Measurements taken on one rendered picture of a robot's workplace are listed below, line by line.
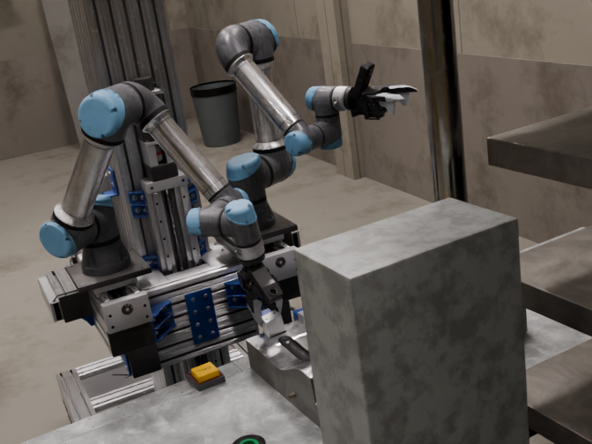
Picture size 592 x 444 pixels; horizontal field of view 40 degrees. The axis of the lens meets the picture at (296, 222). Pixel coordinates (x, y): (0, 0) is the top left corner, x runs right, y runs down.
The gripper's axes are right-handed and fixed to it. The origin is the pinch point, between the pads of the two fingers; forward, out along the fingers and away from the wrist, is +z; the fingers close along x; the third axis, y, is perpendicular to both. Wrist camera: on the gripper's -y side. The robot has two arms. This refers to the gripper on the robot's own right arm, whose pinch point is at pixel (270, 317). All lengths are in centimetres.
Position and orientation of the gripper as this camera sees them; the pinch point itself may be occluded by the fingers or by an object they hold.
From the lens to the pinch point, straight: 224.5
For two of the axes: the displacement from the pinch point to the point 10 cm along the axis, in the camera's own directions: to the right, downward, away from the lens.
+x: -8.4, 4.0, -3.6
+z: 1.9, 8.5, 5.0
